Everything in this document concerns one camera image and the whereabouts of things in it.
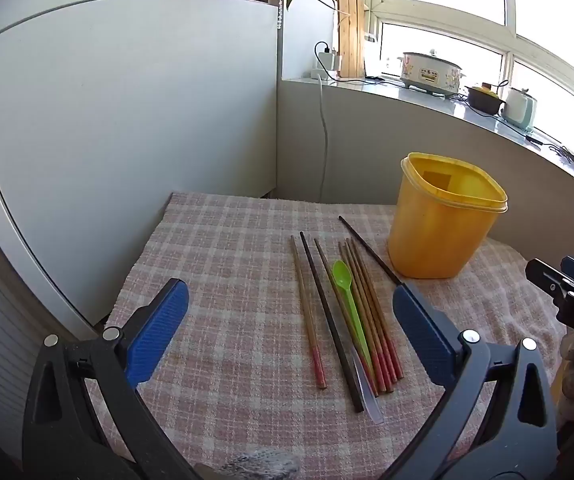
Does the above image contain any white windowsill counter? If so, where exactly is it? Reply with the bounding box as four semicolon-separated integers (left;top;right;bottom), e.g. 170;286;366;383
282;76;574;183

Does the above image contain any brown pot with yellow lid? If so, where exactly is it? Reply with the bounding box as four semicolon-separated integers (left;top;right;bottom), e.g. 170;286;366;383
467;83;505;115

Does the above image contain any grey fuzzy cloth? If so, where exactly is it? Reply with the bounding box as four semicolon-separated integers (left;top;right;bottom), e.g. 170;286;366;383
215;449;301;480

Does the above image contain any green plastic spoon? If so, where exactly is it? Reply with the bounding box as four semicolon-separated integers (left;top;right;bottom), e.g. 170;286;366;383
331;259;374;370

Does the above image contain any pale green electric kettle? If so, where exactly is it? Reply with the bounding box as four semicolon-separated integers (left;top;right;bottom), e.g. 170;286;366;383
500;86;539;132

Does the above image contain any wooden plank board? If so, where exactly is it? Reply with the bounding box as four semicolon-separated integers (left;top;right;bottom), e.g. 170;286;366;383
335;0;368;78

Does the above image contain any white cabinet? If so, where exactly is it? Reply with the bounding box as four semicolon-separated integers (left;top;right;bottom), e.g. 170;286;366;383
0;0;280;343

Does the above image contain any yellow plastic container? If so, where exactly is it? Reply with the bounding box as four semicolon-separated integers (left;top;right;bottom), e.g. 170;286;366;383
387;152;509;279

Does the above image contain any brown red-tipped chopstick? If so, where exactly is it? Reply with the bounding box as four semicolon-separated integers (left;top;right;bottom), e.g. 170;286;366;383
337;241;392;394
289;235;328;391
313;237;380;398
344;239;398;387
350;236;404;380

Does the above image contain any person's right hand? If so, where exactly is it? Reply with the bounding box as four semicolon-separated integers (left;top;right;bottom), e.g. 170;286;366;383
560;332;574;418

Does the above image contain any clear plastic spoon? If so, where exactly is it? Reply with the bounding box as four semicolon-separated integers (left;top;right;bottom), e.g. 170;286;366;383
349;352;385;425

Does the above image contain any white window frame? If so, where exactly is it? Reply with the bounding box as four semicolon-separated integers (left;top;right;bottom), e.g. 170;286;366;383
357;0;574;126

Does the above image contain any dark chopstick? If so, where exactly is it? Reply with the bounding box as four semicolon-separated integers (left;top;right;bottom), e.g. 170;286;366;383
299;231;364;414
337;215;404;287

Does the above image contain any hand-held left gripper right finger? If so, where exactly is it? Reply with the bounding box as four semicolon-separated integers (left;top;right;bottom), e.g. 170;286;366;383
382;282;560;480

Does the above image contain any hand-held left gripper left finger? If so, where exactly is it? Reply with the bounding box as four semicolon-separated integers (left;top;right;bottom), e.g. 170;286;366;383
21;277;190;480

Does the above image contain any pink checked cloth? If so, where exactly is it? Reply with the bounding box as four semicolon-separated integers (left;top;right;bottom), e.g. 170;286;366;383
98;191;568;480

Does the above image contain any white floral slow cooker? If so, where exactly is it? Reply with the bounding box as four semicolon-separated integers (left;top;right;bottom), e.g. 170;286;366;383
398;50;467;97

